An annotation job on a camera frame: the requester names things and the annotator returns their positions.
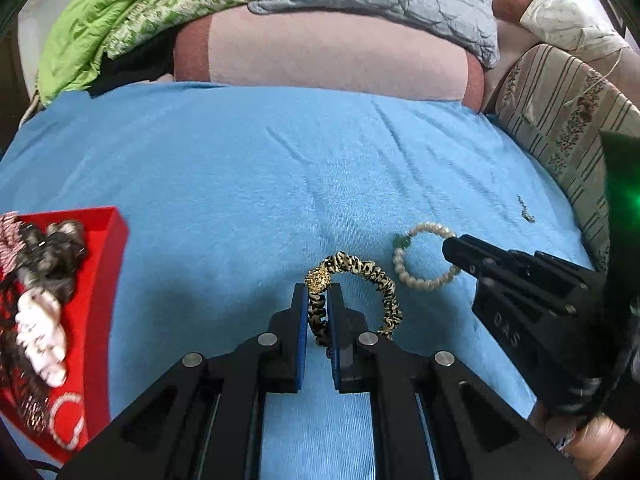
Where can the green quilted blanket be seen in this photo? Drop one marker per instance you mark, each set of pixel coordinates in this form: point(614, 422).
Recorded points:
point(100, 15)

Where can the black cloth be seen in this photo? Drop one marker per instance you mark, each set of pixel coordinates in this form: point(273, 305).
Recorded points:
point(135, 65)

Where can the pale pink cloth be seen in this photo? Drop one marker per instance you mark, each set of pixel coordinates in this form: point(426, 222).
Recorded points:
point(502, 60)

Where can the striped floral mattress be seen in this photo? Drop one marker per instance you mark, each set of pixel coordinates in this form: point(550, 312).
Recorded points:
point(560, 110)

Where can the white polka dot scrunchie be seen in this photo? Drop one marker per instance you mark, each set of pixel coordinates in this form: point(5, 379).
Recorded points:
point(40, 330)

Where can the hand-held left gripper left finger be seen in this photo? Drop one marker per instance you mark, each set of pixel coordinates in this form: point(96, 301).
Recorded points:
point(300, 340)

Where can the small dark thread scrap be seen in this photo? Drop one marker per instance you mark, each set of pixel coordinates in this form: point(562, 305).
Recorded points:
point(525, 210)

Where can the dark grey scrunchie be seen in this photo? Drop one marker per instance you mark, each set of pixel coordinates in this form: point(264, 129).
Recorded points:
point(50, 260)

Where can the dark beaded bow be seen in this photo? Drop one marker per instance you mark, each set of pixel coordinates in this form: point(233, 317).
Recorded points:
point(30, 405)

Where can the person's right hand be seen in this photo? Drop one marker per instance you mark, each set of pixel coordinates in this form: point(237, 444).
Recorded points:
point(595, 435)

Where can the pink bolster pillow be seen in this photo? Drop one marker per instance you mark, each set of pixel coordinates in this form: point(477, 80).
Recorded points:
point(325, 55)

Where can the pink striped scrunchie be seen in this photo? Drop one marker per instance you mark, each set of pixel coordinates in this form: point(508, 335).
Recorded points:
point(9, 240)

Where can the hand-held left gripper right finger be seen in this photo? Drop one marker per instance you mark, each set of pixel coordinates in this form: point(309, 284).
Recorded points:
point(336, 340)

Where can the white tied cloth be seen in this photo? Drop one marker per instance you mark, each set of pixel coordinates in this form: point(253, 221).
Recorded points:
point(560, 20)

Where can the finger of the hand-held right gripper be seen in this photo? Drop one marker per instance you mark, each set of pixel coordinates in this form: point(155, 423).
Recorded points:
point(470, 255)
point(565, 277)

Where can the leopard print scrunchie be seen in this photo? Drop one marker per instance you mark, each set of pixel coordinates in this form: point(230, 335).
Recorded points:
point(385, 290)

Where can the brown bolster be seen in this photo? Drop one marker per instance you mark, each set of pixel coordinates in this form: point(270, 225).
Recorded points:
point(510, 7)

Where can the red plastic tray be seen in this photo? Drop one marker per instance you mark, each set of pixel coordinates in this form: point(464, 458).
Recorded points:
point(100, 280)

